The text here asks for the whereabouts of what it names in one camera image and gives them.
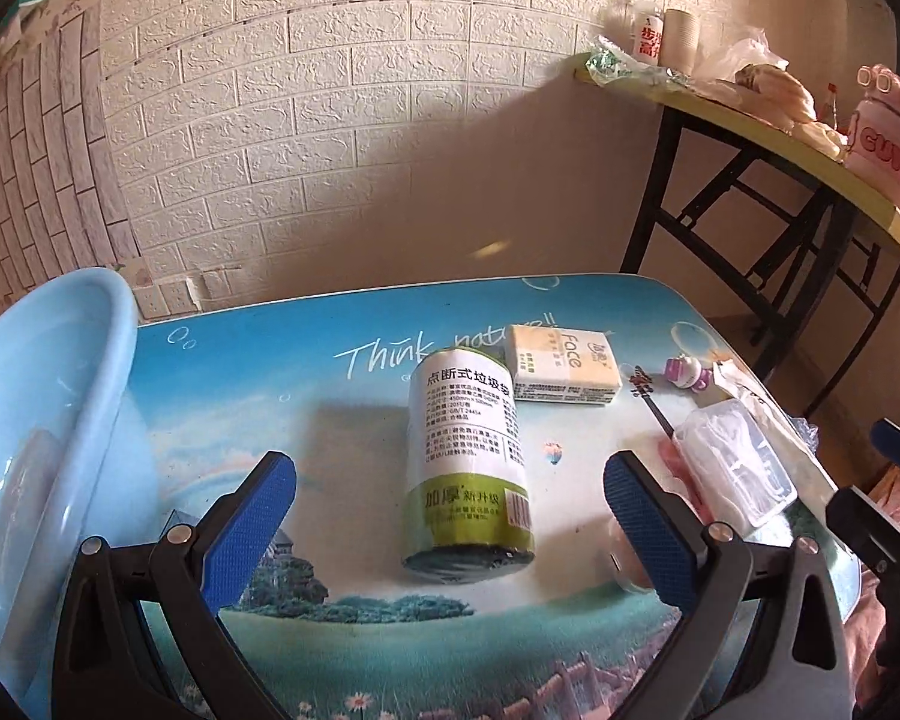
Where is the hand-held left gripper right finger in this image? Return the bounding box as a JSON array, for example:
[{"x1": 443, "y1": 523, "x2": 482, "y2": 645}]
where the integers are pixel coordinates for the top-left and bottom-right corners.
[{"x1": 602, "y1": 450, "x2": 852, "y2": 720}]

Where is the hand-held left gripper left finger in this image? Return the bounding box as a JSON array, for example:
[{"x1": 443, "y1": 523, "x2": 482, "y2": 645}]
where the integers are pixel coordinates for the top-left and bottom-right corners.
[{"x1": 49, "y1": 450, "x2": 301, "y2": 720}]

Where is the small round clear case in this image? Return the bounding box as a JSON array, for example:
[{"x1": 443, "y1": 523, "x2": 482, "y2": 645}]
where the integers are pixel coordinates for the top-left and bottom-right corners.
[{"x1": 604, "y1": 514, "x2": 653, "y2": 593}]

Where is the pink item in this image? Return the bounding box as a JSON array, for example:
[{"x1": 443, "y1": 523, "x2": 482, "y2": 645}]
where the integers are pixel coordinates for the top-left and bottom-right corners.
[{"x1": 656, "y1": 435, "x2": 721, "y2": 522}]

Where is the clear plastic box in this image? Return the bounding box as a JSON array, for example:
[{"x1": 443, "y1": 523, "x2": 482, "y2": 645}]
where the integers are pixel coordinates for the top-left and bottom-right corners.
[{"x1": 675, "y1": 399, "x2": 800, "y2": 541}]

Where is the cream tissue pack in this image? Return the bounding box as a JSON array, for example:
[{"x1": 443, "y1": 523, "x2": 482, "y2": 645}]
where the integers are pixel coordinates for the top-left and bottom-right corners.
[{"x1": 504, "y1": 324, "x2": 625, "y2": 406}]

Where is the light blue plastic basin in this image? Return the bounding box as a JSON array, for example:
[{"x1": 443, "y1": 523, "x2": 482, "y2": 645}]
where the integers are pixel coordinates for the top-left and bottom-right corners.
[{"x1": 0, "y1": 268, "x2": 170, "y2": 698}]

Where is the pink lidded container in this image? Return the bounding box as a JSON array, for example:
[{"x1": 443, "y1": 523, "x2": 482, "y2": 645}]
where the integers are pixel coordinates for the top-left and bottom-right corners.
[{"x1": 844, "y1": 66, "x2": 900, "y2": 218}]

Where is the pink cloth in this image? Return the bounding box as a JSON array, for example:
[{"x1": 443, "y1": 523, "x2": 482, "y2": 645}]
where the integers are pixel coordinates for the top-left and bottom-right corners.
[{"x1": 844, "y1": 465, "x2": 900, "y2": 691}]

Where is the yellow top folding table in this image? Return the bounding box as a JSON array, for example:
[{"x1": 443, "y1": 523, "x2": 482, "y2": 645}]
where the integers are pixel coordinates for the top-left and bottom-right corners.
[{"x1": 576, "y1": 52, "x2": 900, "y2": 391}]

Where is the bread bun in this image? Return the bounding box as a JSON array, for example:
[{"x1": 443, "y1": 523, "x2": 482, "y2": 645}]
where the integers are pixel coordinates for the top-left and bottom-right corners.
[{"x1": 735, "y1": 64, "x2": 818, "y2": 125}]

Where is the clear plastic bag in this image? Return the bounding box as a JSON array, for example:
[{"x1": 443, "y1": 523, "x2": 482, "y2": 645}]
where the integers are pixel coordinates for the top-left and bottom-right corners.
[{"x1": 694, "y1": 26, "x2": 792, "y2": 98}]

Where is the stack of paper cups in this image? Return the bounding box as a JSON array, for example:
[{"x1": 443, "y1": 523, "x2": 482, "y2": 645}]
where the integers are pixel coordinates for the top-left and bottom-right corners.
[{"x1": 658, "y1": 9, "x2": 701, "y2": 76}]

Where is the green plastic wrap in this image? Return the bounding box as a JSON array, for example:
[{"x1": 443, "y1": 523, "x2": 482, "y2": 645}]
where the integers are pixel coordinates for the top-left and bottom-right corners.
[{"x1": 581, "y1": 36, "x2": 668, "y2": 83}]

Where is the white bottle red label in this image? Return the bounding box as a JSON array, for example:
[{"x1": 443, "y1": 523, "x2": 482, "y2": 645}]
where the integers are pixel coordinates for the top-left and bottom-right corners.
[{"x1": 630, "y1": 0, "x2": 667, "y2": 65}]

